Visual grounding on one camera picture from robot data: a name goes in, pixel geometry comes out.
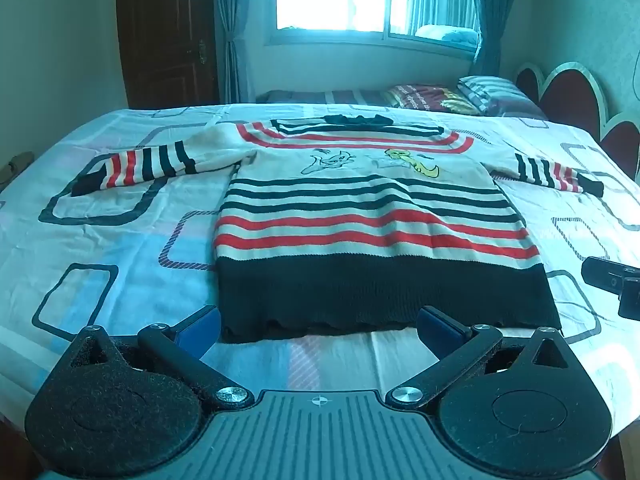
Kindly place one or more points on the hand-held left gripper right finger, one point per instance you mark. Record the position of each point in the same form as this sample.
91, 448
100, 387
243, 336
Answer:
439, 329

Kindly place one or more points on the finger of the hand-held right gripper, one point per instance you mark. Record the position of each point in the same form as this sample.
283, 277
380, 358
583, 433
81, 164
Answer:
631, 300
602, 272

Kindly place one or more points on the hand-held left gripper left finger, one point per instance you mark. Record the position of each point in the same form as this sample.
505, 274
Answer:
200, 329

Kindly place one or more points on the striped knit sweater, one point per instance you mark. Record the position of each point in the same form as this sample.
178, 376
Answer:
350, 210

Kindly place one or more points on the bed with patterned sheet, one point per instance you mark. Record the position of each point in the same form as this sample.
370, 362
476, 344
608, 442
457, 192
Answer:
125, 270

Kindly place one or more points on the scalloped red headboard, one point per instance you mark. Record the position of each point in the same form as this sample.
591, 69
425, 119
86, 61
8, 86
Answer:
570, 95

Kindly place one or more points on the grey striped pillow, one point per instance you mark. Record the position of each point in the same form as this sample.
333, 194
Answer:
500, 95

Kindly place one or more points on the red printed pillow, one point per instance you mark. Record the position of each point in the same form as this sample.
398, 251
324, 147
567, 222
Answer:
430, 97

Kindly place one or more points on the slipper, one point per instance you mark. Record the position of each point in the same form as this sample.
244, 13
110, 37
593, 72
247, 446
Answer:
15, 167

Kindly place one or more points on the striped mattress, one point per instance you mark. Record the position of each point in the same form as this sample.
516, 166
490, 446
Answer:
320, 96

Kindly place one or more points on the blue curtain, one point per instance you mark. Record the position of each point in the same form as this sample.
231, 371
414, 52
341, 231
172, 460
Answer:
492, 25
235, 35

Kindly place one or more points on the pale cloth on window sill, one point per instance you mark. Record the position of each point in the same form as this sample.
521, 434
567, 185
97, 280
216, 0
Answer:
447, 34

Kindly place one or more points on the brown wooden door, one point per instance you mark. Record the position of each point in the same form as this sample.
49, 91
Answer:
165, 35

